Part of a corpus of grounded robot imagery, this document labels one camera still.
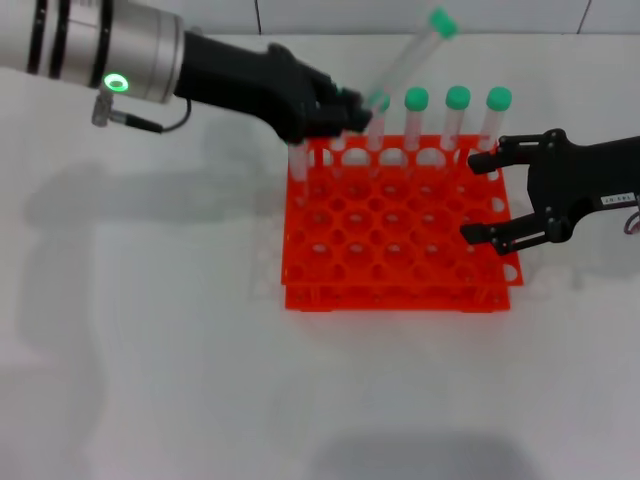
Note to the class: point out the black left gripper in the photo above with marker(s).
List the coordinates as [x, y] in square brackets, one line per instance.
[250, 85]

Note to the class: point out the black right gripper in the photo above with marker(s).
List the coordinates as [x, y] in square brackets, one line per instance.
[585, 175]

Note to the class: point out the orange test tube rack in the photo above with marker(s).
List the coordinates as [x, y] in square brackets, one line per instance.
[395, 250]

